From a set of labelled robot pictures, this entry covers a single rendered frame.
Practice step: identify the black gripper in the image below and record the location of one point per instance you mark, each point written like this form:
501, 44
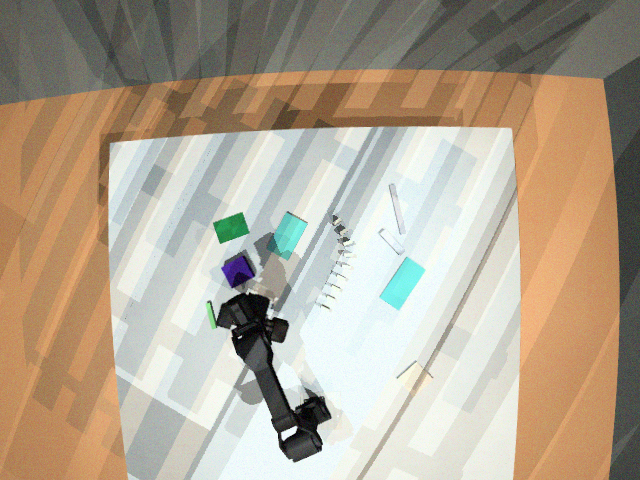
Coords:
277, 328

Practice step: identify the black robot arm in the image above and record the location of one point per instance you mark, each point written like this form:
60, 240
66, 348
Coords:
254, 348

